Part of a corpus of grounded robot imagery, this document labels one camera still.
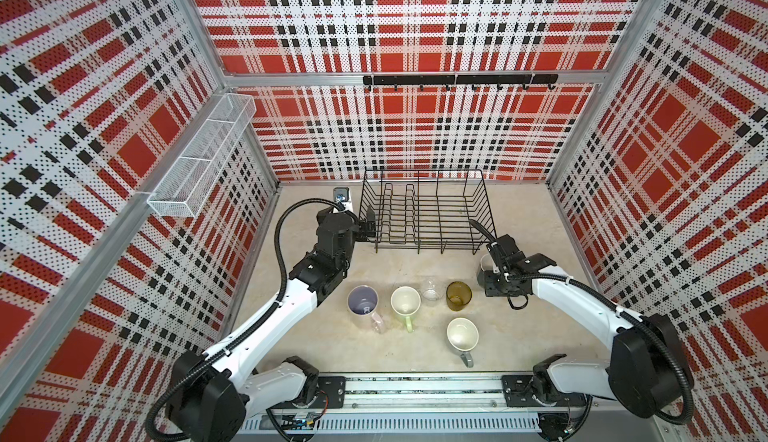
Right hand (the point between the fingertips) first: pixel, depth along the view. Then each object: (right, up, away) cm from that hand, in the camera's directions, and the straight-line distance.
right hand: (495, 289), depth 85 cm
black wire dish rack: (-18, +22, +27) cm, 40 cm away
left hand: (-40, +22, -8) cm, 46 cm away
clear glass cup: (-18, -2, +5) cm, 18 cm away
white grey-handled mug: (-10, -13, -3) cm, 16 cm away
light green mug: (-26, -4, +1) cm, 26 cm away
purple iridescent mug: (-39, -4, +1) cm, 39 cm away
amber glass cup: (-10, -3, +6) cm, 12 cm away
